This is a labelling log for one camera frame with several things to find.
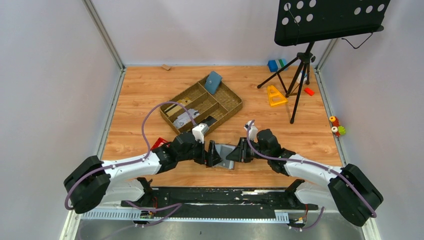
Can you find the brown leather card holder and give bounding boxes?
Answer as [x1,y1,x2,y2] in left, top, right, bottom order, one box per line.
[213,144,236,170]

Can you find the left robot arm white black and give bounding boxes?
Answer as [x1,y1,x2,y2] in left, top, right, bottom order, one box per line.
[63,132,222,214]

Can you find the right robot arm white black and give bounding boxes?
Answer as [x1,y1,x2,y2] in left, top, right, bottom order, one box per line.
[225,129,384,227]

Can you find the silver grey card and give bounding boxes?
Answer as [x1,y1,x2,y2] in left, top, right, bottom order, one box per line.
[173,108,200,129]

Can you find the black card in basket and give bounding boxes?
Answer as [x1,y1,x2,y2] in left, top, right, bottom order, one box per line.
[200,115,217,133]

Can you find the gold credit card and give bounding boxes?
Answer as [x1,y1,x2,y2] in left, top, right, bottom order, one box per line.
[164,97,192,117]

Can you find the blue leather card holder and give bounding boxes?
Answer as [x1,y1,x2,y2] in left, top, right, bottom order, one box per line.
[204,71,222,95]

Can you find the red plastic block tray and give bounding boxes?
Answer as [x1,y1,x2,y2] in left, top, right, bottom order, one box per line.
[150,137,169,151]

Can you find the woven divided basket tray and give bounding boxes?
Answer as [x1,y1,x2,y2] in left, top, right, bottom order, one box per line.
[159,76,243,135]

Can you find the yellow triangular toy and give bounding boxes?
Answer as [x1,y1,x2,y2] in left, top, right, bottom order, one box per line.
[266,85,288,107]

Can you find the small red block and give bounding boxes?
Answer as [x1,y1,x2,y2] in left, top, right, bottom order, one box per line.
[304,87,315,97]

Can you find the orange green toy pieces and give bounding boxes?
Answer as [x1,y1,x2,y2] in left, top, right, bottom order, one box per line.
[329,115,346,137]

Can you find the blue green white blocks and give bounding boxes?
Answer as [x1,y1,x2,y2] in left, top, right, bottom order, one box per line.
[267,58,288,73]

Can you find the small cardboard piece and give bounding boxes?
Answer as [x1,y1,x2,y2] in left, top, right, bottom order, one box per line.
[161,64,171,71]

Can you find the black music stand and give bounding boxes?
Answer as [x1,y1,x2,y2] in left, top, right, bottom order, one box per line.
[271,0,390,112]

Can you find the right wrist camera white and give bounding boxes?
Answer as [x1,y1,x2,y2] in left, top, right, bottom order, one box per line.
[244,120,258,141]

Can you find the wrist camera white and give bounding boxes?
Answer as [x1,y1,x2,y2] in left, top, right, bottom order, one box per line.
[244,120,258,141]
[191,123,209,143]

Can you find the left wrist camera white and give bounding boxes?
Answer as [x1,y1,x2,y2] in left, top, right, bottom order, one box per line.
[191,123,209,143]

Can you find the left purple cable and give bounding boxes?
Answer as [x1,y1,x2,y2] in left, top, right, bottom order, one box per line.
[64,101,198,240]

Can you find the white cable duct rail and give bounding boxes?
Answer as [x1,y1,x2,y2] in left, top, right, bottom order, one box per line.
[81,207,290,224]

